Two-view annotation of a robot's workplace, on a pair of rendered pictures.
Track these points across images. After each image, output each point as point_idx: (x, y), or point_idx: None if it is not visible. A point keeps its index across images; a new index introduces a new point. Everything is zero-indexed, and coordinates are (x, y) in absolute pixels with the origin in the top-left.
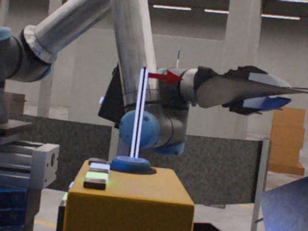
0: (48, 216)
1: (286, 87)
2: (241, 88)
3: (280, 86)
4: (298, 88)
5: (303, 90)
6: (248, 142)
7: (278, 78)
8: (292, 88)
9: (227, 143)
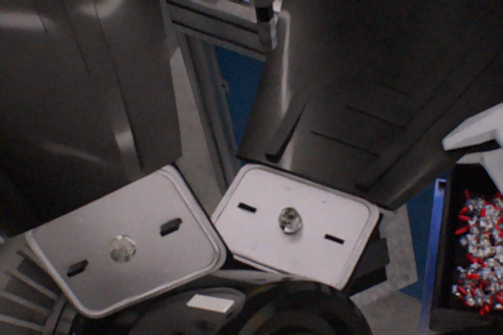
0: None
1: (367, 68)
2: None
3: (467, 120)
4: (355, 89)
5: (278, 45)
6: None
7: (492, 114)
8: (284, 22)
9: None
